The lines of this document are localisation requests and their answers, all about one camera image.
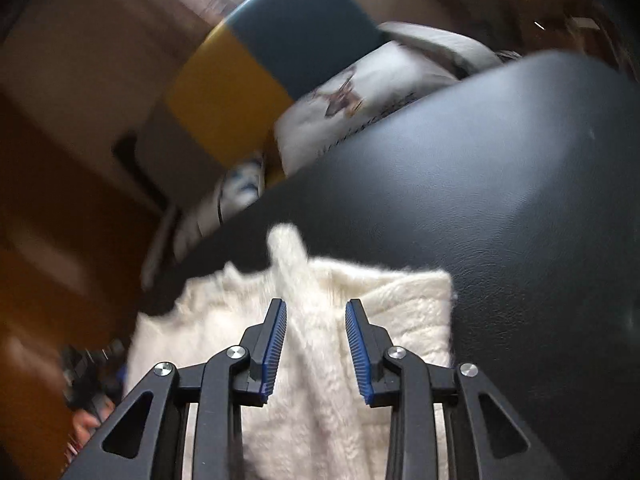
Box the white fluffy knit sweater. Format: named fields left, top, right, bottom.
left=125, top=224, right=454, bottom=479

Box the person's left hand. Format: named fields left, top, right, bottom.
left=65, top=398, right=115, bottom=464

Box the white blue triangle pillow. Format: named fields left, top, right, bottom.
left=172, top=152, right=265, bottom=261

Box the grey yellow blue sofa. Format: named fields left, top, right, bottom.
left=112, top=0, right=507, bottom=291

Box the white deer print pillow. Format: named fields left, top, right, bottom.
left=273, top=39, right=459, bottom=179

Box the wooden side table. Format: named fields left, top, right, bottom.
left=442, top=0, right=620, bottom=64

